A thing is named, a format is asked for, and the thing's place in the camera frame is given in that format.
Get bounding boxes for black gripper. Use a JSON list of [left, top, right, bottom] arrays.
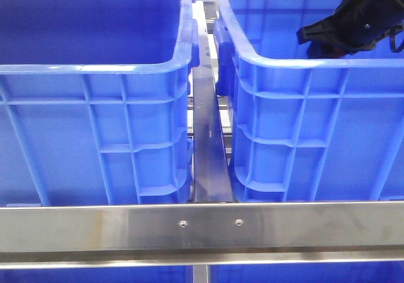
[[297, 0, 403, 56]]

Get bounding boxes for red round button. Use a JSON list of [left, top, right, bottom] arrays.
[[331, 45, 350, 59]]

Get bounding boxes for blue crate at left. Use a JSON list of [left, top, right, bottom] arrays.
[[1, 0, 199, 207]]

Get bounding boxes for large blue plastic crate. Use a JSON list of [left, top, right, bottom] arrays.
[[215, 0, 403, 202]]

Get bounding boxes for blue crate lower shelf right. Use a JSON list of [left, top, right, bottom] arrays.
[[210, 262, 403, 282]]

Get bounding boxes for blue crate shelf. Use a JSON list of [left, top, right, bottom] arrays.
[[1, 266, 193, 282], [210, 262, 403, 282]]

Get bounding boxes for blue crate lower shelf left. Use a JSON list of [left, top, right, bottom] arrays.
[[1, 266, 193, 282]]

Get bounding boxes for steel rack frame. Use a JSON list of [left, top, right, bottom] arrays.
[[1, 0, 403, 282]]

